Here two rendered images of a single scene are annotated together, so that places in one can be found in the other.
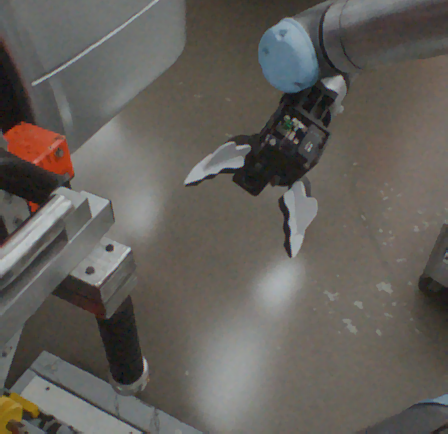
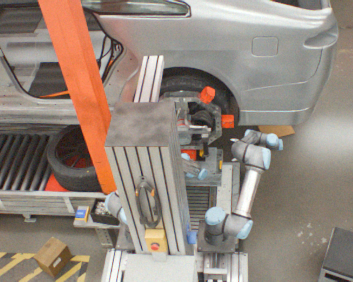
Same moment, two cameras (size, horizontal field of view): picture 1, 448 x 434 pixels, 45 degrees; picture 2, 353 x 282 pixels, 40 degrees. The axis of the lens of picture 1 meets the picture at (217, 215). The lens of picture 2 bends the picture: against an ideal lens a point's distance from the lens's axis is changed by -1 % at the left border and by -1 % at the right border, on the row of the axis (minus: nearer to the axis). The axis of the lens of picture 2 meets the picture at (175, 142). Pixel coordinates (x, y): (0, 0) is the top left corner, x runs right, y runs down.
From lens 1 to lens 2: 294 cm
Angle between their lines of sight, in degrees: 50
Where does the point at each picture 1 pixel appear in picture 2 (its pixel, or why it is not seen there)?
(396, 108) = not seen: outside the picture
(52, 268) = (199, 131)
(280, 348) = (279, 218)
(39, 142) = (229, 119)
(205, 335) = (271, 198)
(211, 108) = not seen: outside the picture
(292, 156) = not seen: hidden behind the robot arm
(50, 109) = (243, 116)
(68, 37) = (252, 107)
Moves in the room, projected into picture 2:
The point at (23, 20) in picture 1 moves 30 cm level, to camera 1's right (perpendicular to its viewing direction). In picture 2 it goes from (242, 101) to (262, 128)
